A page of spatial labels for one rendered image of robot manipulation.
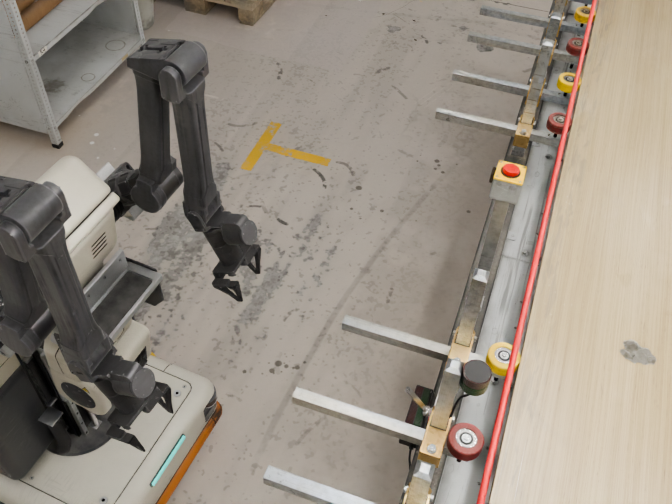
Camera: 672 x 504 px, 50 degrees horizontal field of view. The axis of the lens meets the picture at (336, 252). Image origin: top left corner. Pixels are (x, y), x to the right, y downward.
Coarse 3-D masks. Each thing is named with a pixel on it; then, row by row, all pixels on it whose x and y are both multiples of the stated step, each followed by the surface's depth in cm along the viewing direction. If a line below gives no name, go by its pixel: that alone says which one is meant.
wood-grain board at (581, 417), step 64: (640, 0) 294; (640, 64) 263; (576, 128) 236; (640, 128) 237; (576, 192) 216; (640, 192) 216; (576, 256) 198; (640, 256) 199; (576, 320) 183; (640, 320) 184; (576, 384) 171; (640, 384) 171; (512, 448) 159; (576, 448) 160; (640, 448) 160
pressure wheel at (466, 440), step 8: (456, 424) 162; (464, 424) 162; (472, 424) 162; (456, 432) 161; (464, 432) 161; (472, 432) 161; (480, 432) 161; (448, 440) 160; (456, 440) 159; (464, 440) 160; (472, 440) 160; (480, 440) 160; (448, 448) 161; (456, 448) 158; (464, 448) 158; (472, 448) 158; (480, 448) 158; (456, 456) 160; (464, 456) 158; (472, 456) 158
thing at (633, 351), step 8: (624, 344) 179; (632, 344) 177; (624, 352) 176; (632, 352) 177; (640, 352) 175; (648, 352) 176; (632, 360) 175; (640, 360) 175; (648, 360) 175; (656, 360) 175
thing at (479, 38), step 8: (472, 32) 283; (472, 40) 283; (480, 40) 282; (488, 40) 281; (496, 40) 280; (504, 40) 280; (512, 40) 280; (504, 48) 281; (512, 48) 280; (520, 48) 278; (528, 48) 277; (536, 48) 276; (552, 56) 276; (560, 56) 275; (568, 56) 274; (576, 56) 273; (576, 64) 275
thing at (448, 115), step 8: (440, 112) 252; (448, 112) 252; (456, 112) 252; (448, 120) 253; (456, 120) 251; (464, 120) 250; (472, 120) 249; (480, 120) 249; (488, 120) 249; (480, 128) 250; (488, 128) 249; (496, 128) 248; (504, 128) 247; (512, 128) 246; (512, 136) 248; (536, 136) 245; (544, 136) 244; (552, 136) 244; (560, 136) 244; (552, 144) 245
